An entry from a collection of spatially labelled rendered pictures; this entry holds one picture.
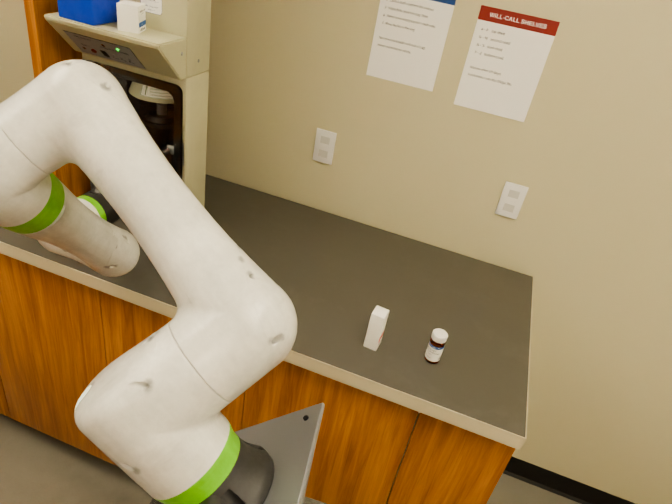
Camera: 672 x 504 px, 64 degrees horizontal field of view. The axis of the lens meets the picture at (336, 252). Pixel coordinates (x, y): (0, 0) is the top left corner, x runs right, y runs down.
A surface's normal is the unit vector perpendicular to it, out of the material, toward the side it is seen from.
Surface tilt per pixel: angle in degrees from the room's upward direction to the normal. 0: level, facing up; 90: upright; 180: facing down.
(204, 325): 36
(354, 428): 90
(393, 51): 90
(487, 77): 90
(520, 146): 90
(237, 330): 52
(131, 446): 76
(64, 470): 0
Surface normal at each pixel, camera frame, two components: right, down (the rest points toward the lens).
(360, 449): -0.33, 0.47
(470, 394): 0.16, -0.83
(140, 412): 0.32, 0.17
